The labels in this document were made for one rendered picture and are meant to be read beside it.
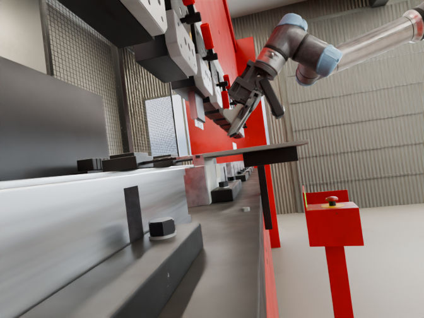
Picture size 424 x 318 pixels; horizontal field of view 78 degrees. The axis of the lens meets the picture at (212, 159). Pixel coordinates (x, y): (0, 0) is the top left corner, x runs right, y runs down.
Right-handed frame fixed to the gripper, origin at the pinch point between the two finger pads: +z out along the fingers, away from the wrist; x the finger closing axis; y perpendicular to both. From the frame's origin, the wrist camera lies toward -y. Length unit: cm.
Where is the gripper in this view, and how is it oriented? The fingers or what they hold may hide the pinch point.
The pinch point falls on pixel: (233, 134)
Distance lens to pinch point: 75.9
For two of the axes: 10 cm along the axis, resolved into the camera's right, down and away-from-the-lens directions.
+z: -5.3, 8.4, 1.0
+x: -1.8, 0.0, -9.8
